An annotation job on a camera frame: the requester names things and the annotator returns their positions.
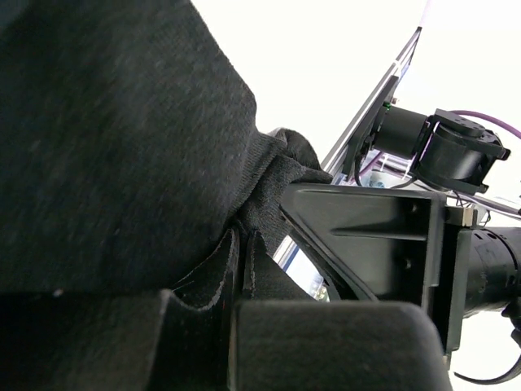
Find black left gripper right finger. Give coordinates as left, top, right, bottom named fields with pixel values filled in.
left=231, top=231, right=453, bottom=391

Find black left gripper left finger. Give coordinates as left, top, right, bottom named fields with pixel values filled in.
left=1, top=229, right=239, bottom=390

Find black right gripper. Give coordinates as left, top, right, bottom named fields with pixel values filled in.
left=280, top=184, right=520, bottom=356

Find long black sock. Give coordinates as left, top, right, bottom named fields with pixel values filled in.
left=1, top=1, right=331, bottom=298

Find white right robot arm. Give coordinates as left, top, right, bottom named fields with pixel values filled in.
left=281, top=106, right=520, bottom=353

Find aluminium front rail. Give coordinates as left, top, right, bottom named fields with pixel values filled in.
left=322, top=26, right=422, bottom=176

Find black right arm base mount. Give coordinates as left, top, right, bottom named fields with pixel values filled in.
left=342, top=76, right=400, bottom=180

